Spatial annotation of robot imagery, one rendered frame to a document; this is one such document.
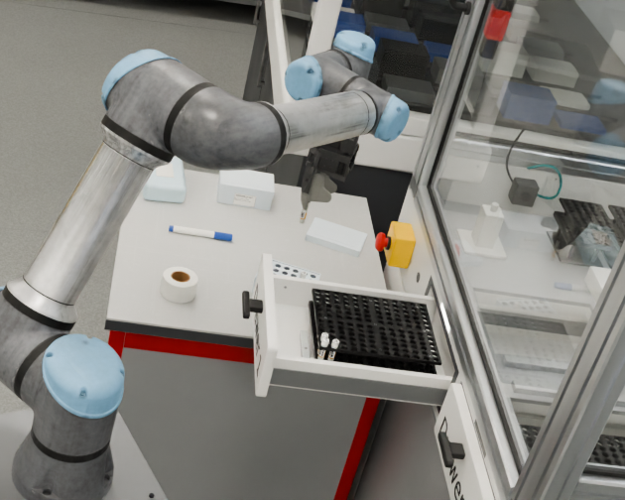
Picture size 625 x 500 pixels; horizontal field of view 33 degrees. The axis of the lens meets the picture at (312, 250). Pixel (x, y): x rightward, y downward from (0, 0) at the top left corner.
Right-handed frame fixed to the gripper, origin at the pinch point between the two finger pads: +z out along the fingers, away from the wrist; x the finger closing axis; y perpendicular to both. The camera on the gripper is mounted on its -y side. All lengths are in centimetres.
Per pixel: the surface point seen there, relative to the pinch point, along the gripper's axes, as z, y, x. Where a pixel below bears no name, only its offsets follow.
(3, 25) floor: 98, -192, 240
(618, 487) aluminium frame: -11, 60, -65
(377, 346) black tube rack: 7.9, 23.3, -27.2
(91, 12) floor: 97, -169, 285
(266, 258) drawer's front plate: 5.2, -1.7, -16.1
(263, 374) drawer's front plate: 10.9, 6.9, -41.4
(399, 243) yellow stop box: 7.9, 19.9, 9.7
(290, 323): 14.4, 6.3, -20.5
